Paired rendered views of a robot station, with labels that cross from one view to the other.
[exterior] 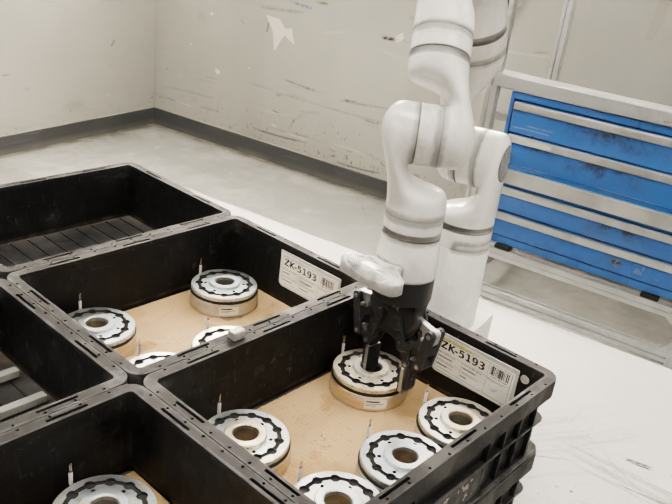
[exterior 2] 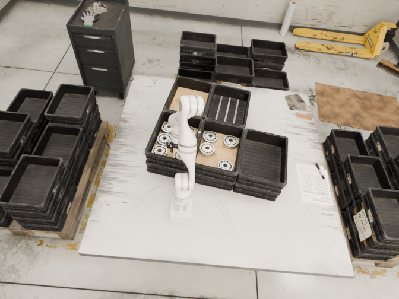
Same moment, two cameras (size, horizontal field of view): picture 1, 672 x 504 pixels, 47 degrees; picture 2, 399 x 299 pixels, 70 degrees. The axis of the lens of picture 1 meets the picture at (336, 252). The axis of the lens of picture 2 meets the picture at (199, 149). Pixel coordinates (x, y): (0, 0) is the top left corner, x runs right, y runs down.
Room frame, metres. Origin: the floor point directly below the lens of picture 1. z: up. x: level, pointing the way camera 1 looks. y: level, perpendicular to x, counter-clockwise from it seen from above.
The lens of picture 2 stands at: (1.86, -0.58, 2.38)
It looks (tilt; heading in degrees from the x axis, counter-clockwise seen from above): 52 degrees down; 146
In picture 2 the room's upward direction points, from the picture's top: 8 degrees clockwise
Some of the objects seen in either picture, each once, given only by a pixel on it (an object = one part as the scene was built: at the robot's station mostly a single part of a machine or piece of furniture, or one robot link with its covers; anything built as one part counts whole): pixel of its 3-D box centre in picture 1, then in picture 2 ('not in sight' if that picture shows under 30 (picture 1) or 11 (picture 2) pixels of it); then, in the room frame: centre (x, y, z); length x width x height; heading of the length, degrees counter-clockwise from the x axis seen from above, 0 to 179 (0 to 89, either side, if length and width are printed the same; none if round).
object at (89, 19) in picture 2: not in sight; (88, 18); (-0.95, -0.19, 0.88); 0.25 x 0.19 x 0.03; 149
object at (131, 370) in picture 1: (196, 286); (219, 145); (0.95, 0.18, 0.92); 0.40 x 0.30 x 0.02; 140
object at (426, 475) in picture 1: (360, 386); (175, 135); (0.76, -0.05, 0.92); 0.40 x 0.30 x 0.02; 140
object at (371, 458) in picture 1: (404, 459); (164, 139); (0.71, -0.11, 0.86); 0.10 x 0.10 x 0.01
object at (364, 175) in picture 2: not in sight; (360, 184); (1.46, 1.44, 0.31); 0.40 x 0.30 x 0.34; 149
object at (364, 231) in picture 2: not in sight; (362, 224); (1.74, 1.09, 0.41); 0.31 x 0.02 x 0.16; 149
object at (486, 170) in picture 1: (473, 181); (182, 185); (1.18, -0.20, 1.04); 0.09 x 0.09 x 0.17; 65
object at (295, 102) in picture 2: not in sight; (295, 101); (0.66, 1.17, 0.71); 0.22 x 0.19 x 0.01; 149
